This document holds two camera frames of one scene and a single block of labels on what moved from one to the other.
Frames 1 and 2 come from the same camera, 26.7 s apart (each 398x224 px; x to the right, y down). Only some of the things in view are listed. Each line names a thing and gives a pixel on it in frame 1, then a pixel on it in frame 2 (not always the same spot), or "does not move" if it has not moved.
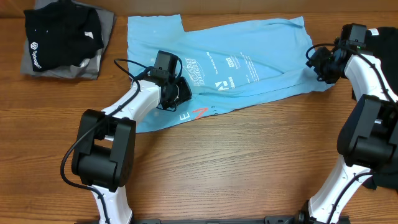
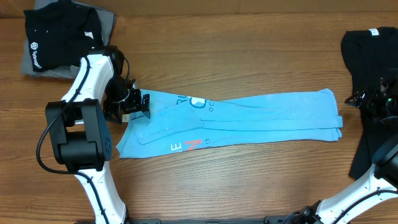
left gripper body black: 180,92 → 129,103
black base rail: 300,219 does not move
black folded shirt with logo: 61,33 does not move
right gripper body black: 318,64 → 364,98
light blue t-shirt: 224,66 → 181,124
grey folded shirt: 88,68 does not move
